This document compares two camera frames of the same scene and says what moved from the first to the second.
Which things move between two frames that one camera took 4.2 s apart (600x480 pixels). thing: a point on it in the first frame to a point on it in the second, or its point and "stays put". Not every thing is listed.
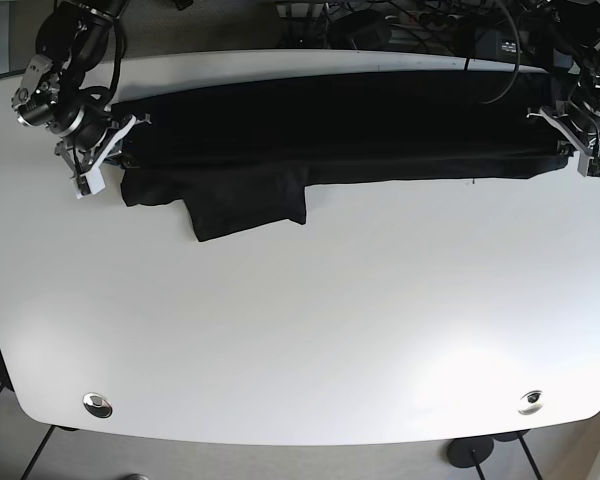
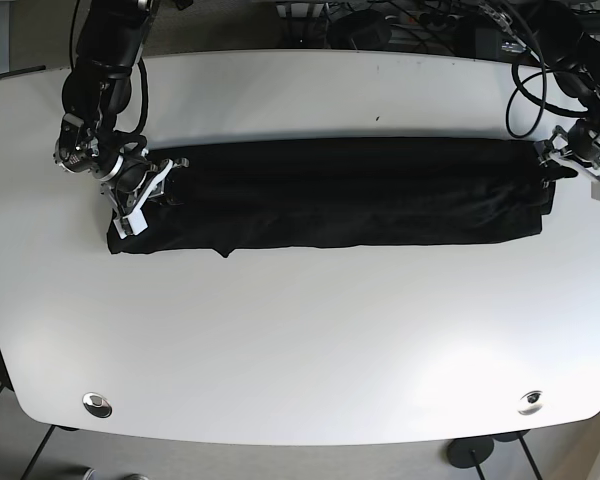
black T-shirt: [239, 152] to [348, 192]
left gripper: [88, 138] to [131, 180]
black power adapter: [359, 30] stays put
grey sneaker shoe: [135, 476] stays put
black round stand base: [466, 452] stays put
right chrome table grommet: [531, 403] stays put
